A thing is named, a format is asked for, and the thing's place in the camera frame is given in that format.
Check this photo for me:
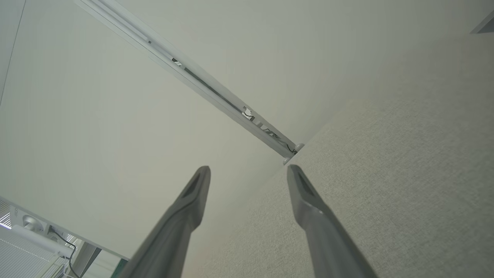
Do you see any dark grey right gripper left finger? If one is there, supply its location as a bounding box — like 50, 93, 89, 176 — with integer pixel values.
120, 166, 211, 278

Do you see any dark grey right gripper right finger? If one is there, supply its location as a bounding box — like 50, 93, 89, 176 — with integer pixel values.
287, 164, 379, 278

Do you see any white box device with lens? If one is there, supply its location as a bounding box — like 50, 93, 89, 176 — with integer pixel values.
10, 207, 76, 259

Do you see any black device cable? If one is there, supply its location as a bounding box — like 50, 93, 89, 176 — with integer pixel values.
49, 227, 82, 278

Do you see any grey partition post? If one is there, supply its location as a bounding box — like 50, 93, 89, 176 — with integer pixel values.
73, 0, 305, 166

